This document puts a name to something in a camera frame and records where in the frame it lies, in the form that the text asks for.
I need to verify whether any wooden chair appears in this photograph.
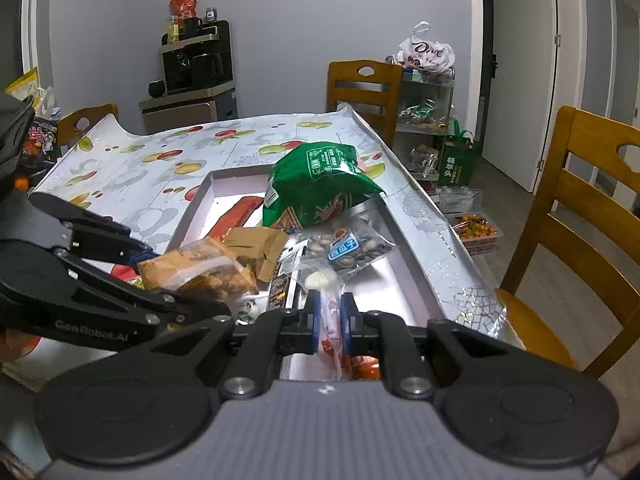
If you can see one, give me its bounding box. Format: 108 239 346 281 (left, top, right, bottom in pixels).
326 60 405 148
495 105 640 378
55 103 120 151

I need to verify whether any grey cardboard box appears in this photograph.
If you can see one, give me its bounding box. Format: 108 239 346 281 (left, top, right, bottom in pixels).
165 167 451 383

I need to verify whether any metal shelf rack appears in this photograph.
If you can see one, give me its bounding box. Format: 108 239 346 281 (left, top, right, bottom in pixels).
395 67 483 201

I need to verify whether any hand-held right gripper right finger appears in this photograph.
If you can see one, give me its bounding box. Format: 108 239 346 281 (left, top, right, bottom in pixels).
340 292 507 399

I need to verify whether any small orange snack packet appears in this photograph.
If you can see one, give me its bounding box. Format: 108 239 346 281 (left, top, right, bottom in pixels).
345 352 382 382

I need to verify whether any black shelf with items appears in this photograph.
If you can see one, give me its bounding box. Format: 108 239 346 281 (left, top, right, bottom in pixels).
139 20 239 136

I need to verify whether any clear nut packet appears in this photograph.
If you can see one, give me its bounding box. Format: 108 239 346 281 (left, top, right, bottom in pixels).
300 210 398 286

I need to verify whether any fruit print tablecloth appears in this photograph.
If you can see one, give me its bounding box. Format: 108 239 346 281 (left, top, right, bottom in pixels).
27 105 526 356

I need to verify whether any clear container of orange fruits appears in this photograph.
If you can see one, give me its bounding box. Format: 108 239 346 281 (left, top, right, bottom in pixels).
447 212 503 256

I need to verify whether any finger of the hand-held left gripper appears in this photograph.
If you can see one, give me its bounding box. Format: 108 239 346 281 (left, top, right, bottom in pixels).
29 193 154 266
49 249 233 330

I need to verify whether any yellow bag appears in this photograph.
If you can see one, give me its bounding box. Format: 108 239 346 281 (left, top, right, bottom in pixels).
5 67 41 103

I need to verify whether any green snack bag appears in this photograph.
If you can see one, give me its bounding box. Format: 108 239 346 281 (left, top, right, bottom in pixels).
262 141 386 231

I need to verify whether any orange-red foil bar packet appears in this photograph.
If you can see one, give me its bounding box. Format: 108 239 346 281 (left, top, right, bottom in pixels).
207 196 265 241

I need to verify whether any white plastic bag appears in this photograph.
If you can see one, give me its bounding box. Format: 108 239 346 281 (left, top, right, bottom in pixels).
397 21 457 73

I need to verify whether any dark printed snack bag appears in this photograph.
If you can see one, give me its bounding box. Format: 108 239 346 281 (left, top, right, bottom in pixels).
22 116 61 166

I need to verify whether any green shopping bag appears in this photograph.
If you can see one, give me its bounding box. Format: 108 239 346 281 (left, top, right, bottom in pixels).
439 120 478 187

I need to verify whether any yellow-brown pastry packet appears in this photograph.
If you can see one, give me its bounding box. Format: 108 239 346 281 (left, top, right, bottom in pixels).
136 237 261 303

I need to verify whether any white door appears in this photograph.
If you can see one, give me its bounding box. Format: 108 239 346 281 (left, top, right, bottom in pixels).
605 0 640 126
482 0 586 193

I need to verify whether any gold-brown snack packet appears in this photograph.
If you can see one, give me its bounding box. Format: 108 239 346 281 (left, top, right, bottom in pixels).
222 226 288 281

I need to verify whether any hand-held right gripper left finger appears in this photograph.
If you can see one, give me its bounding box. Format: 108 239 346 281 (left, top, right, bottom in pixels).
150 290 322 401

